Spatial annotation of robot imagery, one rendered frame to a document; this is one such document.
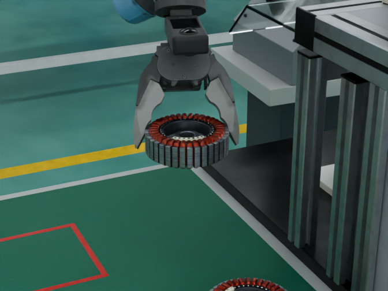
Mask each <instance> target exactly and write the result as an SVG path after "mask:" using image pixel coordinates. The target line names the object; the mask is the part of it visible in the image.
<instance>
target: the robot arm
mask: <svg viewBox="0 0 388 291"><path fill-rule="evenodd" d="M111 1H112V4H113V6H114V8H115V10H116V12H117V13H118V14H119V15H120V17H121V18H123V19H124V20H125V21H127V22H128V23H131V24H138V23H140V22H143V21H145V20H148V19H150V18H152V17H155V16H159V17H162V18H165V33H166V36H167V43H161V45H160V46H156V52H155V55H153V56H152V60H151V62H150V63H149V64H148V65H147V67H146V68H145V69H144V71H143V72H142V74H141V77H140V80H139V85H138V90H137V99H136V109H135V118H134V123H133V139H134V144H135V148H137V149H139V147H140V145H141V143H142V141H143V139H144V137H145V129H146V127H147V125H148V124H149V123H150V122H151V116H152V112H153V111H154V109H155V108H156V107H158V106H159V105H160V104H161V103H162V101H163V99H164V96H165V94H164V92H181V91H199V90H200V89H201V84H202V81H203V80H204V90H206V89H207V91H206V93H205V97H206V99H207V100H208V102H209V103H211V104H212V105H214V106H215V107H216V108H217V110H218V112H219V117H220V119H221V120H222V121H223V122H224V123H225V124H226V125H227V127H228V128H229V137H230V138H231V140H232V142H233V143H234V145H235V146H236V145H237V144H238V142H239V134H240V129H239V123H238V116H237V110H236V105H235V100H234V95H233V90H232V85H231V81H230V78H229V75H228V73H227V71H226V70H225V68H224V67H223V66H222V65H221V64H220V63H219V62H218V61H217V59H216V57H215V55H214V54H211V52H212V51H211V50H210V49H209V40H208V35H207V33H206V31H205V29H204V27H203V25H202V24H201V22H200V20H199V18H198V16H201V15H203V14H204V13H205V12H206V2H205V0H111ZM210 54H211V55H210ZM209 55H210V56H209ZM207 76H208V77H207ZM207 79H208V81H209V83H207ZM207 86H208V88H207Z"/></svg>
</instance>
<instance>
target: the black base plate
mask: <svg viewBox="0 0 388 291"><path fill-rule="evenodd" d="M336 141H337V129H334V130H328V131H324V132H323V148H322V164H321V167H322V166H327V165H332V164H335V149H336ZM292 153H293V138H289V139H283V140H278V141H272V142H269V143H263V144H258V145H252V146H249V147H243V148H237V149H233V150H229V152H228V154H227V156H226V157H225V158H223V159H222V160H221V161H219V162H217V163H215V164H212V165H209V166H205V167H202V169H203V170H204V171H206V172H207V173H208V174H209V175H210V176H211V177H212V178H213V179H214V180H215V181H216V182H217V183H218V184H219V185H220V186H221V187H222V188H223V189H225V190H226V191H227V192H228V193H229V194H230V195H231V196H232V197H233V198H235V199H236V200H237V201H238V202H239V203H240V204H241V205H242V206H243V207H244V208H245V209H246V210H247V211H248V212H249V213H250V214H251V215H252V216H253V217H255V218H256V219H257V220H258V221H259V222H260V223H261V224H262V225H263V226H264V227H265V228H266V229H267V230H268V231H269V232H270V233H271V234H273V235H274V236H275V237H276V238H277V239H278V240H279V241H280V242H281V243H282V244H283V245H284V246H285V247H287V249H288V250H290V251H291V253H293V254H294V255H295V256H296V257H297V258H298V259H299V260H300V261H301V262H303V263H304V264H305V265H306V266H307V267H308V268H309V269H310V270H311V271H312V272H313V273H314V274H315V275H316V276H317V277H318V278H319V279H320V280H322V281H323V282H324V283H325V284H326V285H327V286H328V287H329V288H330V289H331V290H332V291H350V290H351V283H352V282H349V281H348V280H347V279H346V280H345V283H344V284H342V285H337V284H336V283H335V282H334V281H333V279H334V277H332V278H329V277H328V276H327V275H326V268H327V253H328V245H329V230H330V216H331V201H332V196H331V195H330V194H328V193H327V192H326V191H325V190H323V189H322V188H321V187H320V190H319V206H318V222H317V231H316V244H315V245H310V246H309V245H308V244H307V243H306V244H305V247H303V248H297V247H296V246H295V245H294V242H290V241H289V240H288V228H289V206H290V185H291V174H292Z"/></svg>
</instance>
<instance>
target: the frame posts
mask: <svg viewBox="0 0 388 291"><path fill-rule="evenodd" d="M297 52H298V56H297V77H296V99H295V110H294V131H293V153H292V174H291V185H290V206H289V228H288V240H289V241H290V242H294V245H295V246H296V247H297V248H303V247H305V244H306V243H307V244H308V245H309V246H310V245H315V244H316V231H317V222H318V206H319V190H320V174H321V164H322V148H323V132H324V116H325V107H326V91H327V74H328V65H329V60H328V59H327V58H325V57H323V56H321V55H319V54H317V53H315V52H312V51H311V50H309V49H302V50H298V51H297ZM369 90H370V81H368V80H366V79H364V78H362V77H360V76H358V75H356V74H354V73H353V72H349V73H343V74H341V89H340V97H339V112H338V126H337V141H336V149H335V164H334V178H333V193H332V201H331V216H330V230H329V245H328V253H327V268H326V275H327V276H328V277H329V278H332V277H334V279H333V281H334V282H335V283H336V284H337V285H342V284H344V283H345V280H346V279H347V280H348V281H349V282H351V281H352V271H353V258H354V252H355V239H356V227H357V215H358V208H359V196H360V184H361V171H362V165H363V152H364V140H365V128H366V121H367V109H368V97H369Z"/></svg>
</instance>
